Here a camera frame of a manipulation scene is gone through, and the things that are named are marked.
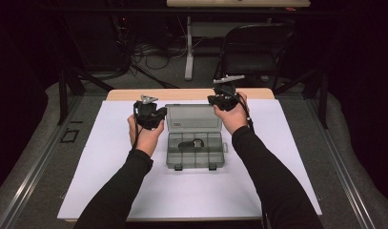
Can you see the white board sheet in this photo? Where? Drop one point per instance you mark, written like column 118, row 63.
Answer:
column 188, row 191

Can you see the white-legged background desk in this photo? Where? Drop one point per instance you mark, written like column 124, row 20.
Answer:
column 189, row 47

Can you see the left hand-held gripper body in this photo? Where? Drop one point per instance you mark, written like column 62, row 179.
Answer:
column 146, row 114

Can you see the aluminium floor rail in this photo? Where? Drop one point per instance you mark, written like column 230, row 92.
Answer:
column 341, row 168
column 39, row 165

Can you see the black key fob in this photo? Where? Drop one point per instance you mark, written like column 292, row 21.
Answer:
column 190, row 144

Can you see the person's left hand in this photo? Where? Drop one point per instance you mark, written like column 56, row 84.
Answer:
column 145, row 140

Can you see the grey transparent compartment box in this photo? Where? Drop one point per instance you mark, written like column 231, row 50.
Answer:
column 191, row 119

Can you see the black folding chair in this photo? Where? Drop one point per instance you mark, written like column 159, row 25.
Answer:
column 255, row 60

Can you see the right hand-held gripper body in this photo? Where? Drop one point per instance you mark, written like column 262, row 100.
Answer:
column 226, row 95

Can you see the black metal stand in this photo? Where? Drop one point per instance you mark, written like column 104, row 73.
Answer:
column 323, row 101
column 63, row 95

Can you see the person's right hand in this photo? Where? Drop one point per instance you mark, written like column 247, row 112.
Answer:
column 234, row 119

